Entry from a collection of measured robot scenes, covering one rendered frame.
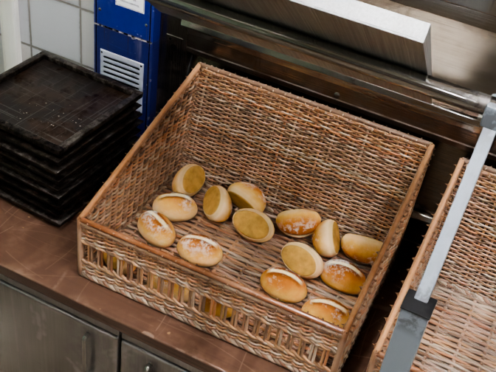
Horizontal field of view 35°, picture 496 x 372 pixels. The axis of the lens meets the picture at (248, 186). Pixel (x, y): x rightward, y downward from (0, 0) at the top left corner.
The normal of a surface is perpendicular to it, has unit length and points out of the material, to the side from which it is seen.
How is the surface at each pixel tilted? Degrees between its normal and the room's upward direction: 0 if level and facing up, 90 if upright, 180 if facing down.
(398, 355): 90
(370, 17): 49
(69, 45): 90
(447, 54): 70
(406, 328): 90
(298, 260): 60
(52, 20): 90
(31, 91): 0
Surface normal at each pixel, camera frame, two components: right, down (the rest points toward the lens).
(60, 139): 0.11, -0.78
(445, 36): -0.37, 0.22
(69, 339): -0.43, 0.51
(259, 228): -0.33, -0.11
